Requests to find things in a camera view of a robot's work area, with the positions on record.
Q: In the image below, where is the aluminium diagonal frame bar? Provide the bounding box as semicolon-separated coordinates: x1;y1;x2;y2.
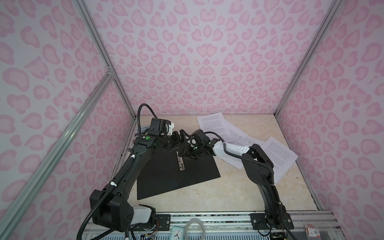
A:
1;71;115;240

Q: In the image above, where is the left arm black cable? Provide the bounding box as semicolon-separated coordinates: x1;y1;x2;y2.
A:
76;103;158;240

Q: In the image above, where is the printed paper sheet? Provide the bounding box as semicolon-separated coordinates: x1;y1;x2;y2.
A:
261;137;299;184
224;121;248;146
213;140;265;170

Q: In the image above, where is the colourful paperback book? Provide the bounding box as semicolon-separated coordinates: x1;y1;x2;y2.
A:
138;125;150;135

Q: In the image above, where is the aluminium corner post right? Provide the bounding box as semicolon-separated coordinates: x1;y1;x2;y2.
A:
274;0;344;119

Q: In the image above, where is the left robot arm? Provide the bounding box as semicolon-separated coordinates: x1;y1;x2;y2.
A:
87;130;190;232

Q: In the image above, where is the printed paper sheet corner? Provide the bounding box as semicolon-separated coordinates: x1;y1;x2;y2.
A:
197;112;233;142

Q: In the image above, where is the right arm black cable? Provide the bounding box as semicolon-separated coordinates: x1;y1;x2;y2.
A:
203;131;275;187

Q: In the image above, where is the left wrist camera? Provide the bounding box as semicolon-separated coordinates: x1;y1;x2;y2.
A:
148;118;175;137

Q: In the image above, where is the small teal clock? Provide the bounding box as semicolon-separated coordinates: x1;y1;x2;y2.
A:
169;226;185;240

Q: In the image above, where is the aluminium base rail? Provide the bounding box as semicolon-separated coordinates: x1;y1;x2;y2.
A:
155;211;345;240

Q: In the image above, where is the red white label box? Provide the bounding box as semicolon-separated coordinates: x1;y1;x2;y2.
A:
304;223;321;240

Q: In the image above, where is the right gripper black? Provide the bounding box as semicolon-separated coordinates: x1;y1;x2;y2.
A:
178;142;206;160

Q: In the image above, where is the aluminium corner post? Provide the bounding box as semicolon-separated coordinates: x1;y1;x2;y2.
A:
274;0;344;119
73;0;136;120

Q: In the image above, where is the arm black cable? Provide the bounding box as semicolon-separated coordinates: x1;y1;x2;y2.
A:
76;103;158;240
203;131;275;187

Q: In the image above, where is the clear tube loop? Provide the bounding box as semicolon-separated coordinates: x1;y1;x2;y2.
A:
184;218;206;240

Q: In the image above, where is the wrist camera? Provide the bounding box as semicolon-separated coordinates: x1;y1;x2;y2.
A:
148;118;175;137
192;129;211;146

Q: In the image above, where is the aluminium corner post left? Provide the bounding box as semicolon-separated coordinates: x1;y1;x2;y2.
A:
73;0;136;120

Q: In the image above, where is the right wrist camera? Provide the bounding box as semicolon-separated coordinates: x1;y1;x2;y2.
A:
192;129;211;146

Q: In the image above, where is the grey and black file folder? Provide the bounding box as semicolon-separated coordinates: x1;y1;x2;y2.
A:
137;151;221;200

